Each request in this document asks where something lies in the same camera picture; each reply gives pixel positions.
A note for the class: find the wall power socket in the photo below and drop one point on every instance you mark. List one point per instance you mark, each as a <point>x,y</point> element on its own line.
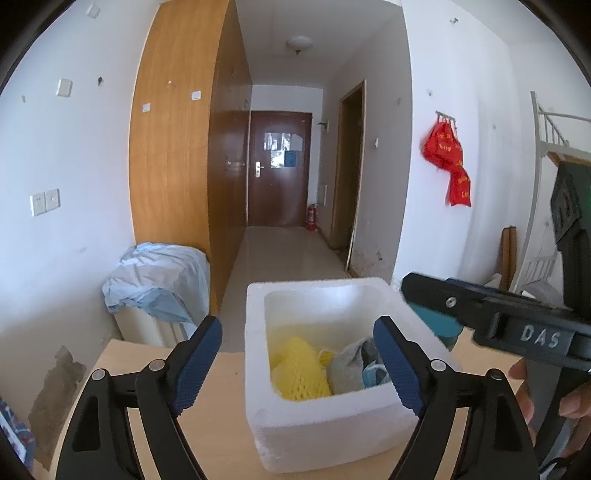
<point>43,202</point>

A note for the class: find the booklets beside table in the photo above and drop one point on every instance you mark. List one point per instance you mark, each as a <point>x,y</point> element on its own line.
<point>18,435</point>

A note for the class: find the side doorway frame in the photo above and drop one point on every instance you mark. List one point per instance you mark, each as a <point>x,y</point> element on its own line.
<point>348,172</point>

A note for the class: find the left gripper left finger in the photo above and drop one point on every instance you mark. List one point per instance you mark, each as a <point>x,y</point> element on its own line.
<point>99,442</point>

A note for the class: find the light blue crumpled sheet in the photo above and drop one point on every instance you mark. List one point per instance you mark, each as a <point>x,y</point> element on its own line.
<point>171,283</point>

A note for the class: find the red hanging bags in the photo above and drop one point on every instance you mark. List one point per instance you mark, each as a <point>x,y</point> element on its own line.
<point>443,149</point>

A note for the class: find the red fire extinguisher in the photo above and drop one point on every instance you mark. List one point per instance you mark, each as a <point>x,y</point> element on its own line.
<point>312,218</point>

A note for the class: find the wooden wardrobe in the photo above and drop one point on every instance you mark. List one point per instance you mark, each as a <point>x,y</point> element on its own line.
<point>188,134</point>

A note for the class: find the yellow foam net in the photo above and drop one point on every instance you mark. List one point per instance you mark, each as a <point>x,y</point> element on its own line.
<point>296,374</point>
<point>325,358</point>

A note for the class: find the white wall switch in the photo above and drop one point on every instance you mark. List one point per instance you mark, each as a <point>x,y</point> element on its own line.
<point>64,88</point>

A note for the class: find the grey cloth sock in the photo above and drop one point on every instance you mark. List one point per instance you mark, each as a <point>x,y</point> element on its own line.
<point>345,370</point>

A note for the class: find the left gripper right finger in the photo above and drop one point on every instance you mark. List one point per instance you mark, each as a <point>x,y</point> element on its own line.
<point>496,442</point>

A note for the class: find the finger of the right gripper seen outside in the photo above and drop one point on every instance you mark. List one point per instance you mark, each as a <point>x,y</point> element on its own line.
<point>476,306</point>

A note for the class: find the teal cylindrical container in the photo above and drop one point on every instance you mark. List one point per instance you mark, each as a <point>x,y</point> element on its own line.
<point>446,328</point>

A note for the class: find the wall coat hook rack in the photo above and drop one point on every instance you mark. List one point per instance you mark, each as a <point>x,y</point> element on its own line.
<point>448,118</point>

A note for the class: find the blue face mask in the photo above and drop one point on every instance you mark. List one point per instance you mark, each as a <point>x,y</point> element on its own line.
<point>375,374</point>

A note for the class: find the dark brown entrance door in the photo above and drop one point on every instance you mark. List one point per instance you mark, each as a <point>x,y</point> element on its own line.
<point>279,166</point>

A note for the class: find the white metal bunk bed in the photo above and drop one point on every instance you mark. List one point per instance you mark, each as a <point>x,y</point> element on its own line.
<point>538,260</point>

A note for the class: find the white styrofoam box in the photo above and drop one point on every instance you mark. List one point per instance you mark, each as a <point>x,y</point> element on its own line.
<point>328,314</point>

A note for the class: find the ceiling lamp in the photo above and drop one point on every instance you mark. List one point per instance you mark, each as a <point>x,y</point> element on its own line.
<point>299,43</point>

